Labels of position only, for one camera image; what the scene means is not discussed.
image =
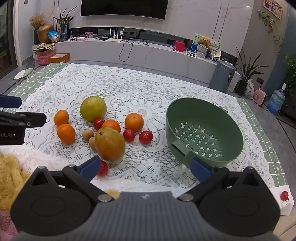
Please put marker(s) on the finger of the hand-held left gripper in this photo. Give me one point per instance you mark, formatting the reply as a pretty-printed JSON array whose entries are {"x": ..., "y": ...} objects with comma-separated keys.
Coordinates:
[
  {"x": 34, "y": 120},
  {"x": 10, "y": 101}
]

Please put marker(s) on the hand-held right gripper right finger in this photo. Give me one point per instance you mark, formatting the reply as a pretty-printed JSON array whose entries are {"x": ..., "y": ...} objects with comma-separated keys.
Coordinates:
[{"x": 200, "y": 170}]

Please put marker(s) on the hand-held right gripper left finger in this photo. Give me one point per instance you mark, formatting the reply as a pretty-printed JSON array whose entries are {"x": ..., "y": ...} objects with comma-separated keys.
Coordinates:
[{"x": 90, "y": 168}]

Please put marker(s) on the red cherry tomato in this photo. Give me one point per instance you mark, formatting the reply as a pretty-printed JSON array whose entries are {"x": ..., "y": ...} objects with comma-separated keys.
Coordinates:
[
  {"x": 128, "y": 134},
  {"x": 103, "y": 168},
  {"x": 98, "y": 123},
  {"x": 145, "y": 137}
]

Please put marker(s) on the orange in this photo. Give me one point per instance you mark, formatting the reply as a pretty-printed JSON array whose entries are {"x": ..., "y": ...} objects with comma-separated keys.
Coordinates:
[
  {"x": 66, "y": 133},
  {"x": 112, "y": 125},
  {"x": 61, "y": 117},
  {"x": 134, "y": 122}
]

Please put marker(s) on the yellow red mango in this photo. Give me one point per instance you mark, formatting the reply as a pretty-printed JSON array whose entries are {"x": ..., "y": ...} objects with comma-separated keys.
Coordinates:
[{"x": 109, "y": 143}]

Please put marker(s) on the green colander bowl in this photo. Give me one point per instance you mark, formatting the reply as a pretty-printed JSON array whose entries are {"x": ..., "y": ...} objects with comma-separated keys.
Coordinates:
[{"x": 196, "y": 111}]

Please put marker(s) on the white round floor scale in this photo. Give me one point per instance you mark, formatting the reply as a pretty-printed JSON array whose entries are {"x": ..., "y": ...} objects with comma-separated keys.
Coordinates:
[{"x": 23, "y": 73}]

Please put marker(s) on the green checked table mat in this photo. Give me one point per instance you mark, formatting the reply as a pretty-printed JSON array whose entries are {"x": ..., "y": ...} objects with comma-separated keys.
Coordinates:
[{"x": 39, "y": 76}]

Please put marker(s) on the yellow fluffy cloth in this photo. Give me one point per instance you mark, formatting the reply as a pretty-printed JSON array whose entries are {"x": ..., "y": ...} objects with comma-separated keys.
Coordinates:
[{"x": 11, "y": 176}]

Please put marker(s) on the pink box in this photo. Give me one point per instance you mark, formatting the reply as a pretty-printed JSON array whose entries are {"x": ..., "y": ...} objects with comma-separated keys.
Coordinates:
[{"x": 44, "y": 59}]

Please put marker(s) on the stack of colourful packets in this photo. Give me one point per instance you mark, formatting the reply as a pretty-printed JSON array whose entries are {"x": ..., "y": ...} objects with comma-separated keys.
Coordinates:
[{"x": 44, "y": 47}]

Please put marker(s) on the orange cardboard box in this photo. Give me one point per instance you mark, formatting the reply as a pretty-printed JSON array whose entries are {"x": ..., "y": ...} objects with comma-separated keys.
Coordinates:
[{"x": 59, "y": 58}]

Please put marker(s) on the golden vase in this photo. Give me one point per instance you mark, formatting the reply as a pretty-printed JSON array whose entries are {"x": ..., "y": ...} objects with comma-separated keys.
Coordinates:
[{"x": 45, "y": 32}]

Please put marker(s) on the blue snack bag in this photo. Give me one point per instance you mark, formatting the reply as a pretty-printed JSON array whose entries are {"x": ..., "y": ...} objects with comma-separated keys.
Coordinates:
[{"x": 53, "y": 36}]

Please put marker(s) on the dried yellow flowers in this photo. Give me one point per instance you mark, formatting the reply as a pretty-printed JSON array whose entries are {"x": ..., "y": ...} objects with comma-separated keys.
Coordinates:
[{"x": 36, "y": 20}]

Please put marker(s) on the pink fluffy cloth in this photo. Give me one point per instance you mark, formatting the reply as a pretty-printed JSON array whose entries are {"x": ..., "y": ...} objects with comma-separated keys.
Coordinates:
[{"x": 5, "y": 223}]

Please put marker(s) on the white lace tablecloth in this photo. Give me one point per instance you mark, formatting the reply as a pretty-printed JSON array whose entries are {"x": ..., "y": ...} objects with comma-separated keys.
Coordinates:
[{"x": 138, "y": 92}]

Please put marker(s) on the white box with tomato print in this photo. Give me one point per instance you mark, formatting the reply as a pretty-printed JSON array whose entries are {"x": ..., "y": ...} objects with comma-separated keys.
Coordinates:
[{"x": 285, "y": 204}]

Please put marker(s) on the white plastic bag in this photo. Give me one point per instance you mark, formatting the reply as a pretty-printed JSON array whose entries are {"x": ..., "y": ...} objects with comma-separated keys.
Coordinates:
[{"x": 249, "y": 90}]

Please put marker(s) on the green plant in vase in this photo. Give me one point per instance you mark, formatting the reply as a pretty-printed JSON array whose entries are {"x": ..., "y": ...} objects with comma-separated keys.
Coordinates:
[{"x": 63, "y": 22}]

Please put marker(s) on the pink heater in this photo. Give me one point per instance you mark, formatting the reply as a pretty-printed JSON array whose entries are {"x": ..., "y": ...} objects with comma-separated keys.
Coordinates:
[{"x": 260, "y": 96}]

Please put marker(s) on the grey trash bin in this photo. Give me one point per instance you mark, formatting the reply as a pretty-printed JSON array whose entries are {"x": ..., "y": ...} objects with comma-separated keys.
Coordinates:
[{"x": 222, "y": 75}]

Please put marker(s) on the pink picture card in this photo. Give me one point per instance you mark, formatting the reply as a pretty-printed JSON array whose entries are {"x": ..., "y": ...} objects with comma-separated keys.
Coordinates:
[{"x": 89, "y": 34}]

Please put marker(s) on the blue water bottle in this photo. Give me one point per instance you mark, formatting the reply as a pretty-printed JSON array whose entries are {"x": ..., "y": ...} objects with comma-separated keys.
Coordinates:
[{"x": 276, "y": 99}]

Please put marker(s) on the black set-top box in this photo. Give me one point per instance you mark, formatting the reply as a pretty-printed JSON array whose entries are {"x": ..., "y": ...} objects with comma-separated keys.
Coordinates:
[{"x": 104, "y": 38}]

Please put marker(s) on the long-leaved potted plant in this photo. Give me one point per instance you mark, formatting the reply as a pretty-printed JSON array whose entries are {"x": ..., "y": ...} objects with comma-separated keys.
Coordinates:
[{"x": 247, "y": 69}]

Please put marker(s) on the white router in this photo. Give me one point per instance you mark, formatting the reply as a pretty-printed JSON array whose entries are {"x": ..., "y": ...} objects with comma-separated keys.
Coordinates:
[{"x": 115, "y": 38}]

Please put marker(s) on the white cap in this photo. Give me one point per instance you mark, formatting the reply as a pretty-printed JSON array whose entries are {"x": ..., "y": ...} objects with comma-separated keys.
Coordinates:
[{"x": 216, "y": 54}]

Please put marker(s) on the white marble tv console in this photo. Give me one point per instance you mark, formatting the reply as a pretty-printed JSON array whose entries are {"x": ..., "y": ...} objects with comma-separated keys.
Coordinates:
[{"x": 161, "y": 58}]

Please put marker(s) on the blue box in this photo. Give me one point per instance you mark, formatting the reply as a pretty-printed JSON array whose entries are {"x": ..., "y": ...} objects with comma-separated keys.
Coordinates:
[{"x": 194, "y": 47}]

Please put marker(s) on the red box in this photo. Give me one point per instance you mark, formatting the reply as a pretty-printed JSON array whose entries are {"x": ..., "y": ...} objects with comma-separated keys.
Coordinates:
[{"x": 179, "y": 45}]

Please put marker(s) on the plush bear bouquet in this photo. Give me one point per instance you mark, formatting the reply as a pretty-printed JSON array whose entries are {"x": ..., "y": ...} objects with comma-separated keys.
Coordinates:
[{"x": 204, "y": 42}]

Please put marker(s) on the leafy green plant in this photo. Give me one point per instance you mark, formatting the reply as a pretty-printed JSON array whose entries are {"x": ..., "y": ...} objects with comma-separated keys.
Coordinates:
[{"x": 291, "y": 69}]

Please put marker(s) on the black television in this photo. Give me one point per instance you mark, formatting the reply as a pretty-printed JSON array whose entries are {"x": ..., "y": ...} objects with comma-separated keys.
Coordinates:
[{"x": 124, "y": 7}]

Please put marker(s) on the hanging ivy vine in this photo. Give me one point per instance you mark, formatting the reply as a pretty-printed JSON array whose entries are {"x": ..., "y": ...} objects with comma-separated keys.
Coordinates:
[{"x": 270, "y": 24}]

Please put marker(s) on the wall socket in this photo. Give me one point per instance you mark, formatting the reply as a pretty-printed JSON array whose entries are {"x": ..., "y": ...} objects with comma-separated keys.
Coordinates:
[{"x": 260, "y": 80}]

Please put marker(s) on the framed wall picture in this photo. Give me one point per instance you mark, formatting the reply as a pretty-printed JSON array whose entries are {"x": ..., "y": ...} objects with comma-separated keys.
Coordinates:
[{"x": 272, "y": 8}]

